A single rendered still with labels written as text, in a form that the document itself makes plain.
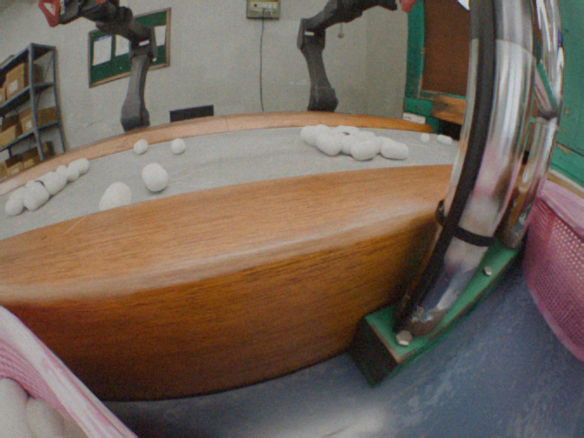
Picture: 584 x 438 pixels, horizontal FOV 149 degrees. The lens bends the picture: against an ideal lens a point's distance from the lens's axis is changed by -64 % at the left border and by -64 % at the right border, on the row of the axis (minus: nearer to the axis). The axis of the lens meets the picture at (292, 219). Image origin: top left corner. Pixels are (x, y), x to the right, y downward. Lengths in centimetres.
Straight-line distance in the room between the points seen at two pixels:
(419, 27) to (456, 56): 17
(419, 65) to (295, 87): 176
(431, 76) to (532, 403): 77
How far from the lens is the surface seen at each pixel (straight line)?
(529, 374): 21
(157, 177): 17
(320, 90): 75
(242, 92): 232
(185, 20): 249
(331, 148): 23
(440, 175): 15
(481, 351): 19
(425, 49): 83
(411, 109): 81
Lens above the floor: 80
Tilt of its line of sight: 31 degrees down
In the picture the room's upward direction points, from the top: 1 degrees clockwise
